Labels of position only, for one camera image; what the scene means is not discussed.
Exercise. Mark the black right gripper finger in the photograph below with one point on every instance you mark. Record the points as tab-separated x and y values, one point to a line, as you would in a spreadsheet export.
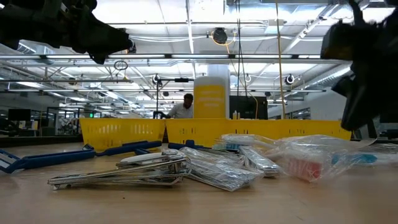
363	102

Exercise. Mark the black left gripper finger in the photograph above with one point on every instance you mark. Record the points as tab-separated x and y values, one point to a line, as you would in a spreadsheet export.
99	34
98	57

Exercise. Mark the red white toothbrush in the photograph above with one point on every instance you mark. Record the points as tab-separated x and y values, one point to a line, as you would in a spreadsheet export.
303	169

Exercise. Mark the dark blue disposable razor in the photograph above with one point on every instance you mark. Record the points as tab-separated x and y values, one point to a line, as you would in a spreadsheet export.
53	158
124	148
183	145

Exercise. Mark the yellow slotted plastic basket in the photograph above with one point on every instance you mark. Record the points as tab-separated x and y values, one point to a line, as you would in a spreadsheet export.
311	129
252	127
192	130
124	129

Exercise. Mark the black stand with crossbar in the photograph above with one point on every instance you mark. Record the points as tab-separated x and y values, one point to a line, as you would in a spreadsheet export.
182	80

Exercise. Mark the black desk monitor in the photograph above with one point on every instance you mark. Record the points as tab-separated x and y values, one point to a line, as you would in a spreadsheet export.
18	114

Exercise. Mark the row of yellow baskets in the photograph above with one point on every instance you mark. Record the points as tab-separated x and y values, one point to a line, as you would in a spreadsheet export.
37	140

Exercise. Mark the yellow white wipes canister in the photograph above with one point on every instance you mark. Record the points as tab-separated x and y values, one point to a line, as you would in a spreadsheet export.
210	99

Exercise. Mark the small yellow bottle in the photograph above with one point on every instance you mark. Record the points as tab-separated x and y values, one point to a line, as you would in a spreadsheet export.
238	116
234	115

